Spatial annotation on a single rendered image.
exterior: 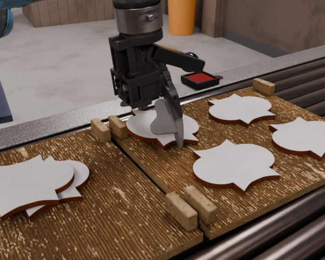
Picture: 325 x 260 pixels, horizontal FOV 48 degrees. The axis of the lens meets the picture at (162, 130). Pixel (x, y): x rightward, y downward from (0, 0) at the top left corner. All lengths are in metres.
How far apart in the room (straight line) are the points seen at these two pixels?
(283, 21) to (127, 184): 3.73
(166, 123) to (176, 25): 4.45
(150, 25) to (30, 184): 0.30
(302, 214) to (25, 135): 0.54
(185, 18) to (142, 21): 4.45
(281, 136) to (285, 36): 3.50
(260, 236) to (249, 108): 0.35
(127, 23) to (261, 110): 0.37
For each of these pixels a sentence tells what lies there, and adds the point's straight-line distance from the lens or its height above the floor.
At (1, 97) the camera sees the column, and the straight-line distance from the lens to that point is 1.13.
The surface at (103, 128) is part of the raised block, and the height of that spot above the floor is 0.96.
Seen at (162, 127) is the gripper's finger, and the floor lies 0.99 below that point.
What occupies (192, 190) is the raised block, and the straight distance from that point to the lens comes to 0.53.
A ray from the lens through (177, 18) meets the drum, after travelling 5.02.
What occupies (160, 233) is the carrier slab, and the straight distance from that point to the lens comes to 0.50.
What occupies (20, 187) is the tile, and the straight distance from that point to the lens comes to 0.58.
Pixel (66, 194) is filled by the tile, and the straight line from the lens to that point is 0.56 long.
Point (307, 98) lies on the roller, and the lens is 0.98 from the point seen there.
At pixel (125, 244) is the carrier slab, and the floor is 0.94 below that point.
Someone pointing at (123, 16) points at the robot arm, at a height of 1.17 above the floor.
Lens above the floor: 1.29
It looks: 29 degrees down
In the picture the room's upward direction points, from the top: straight up
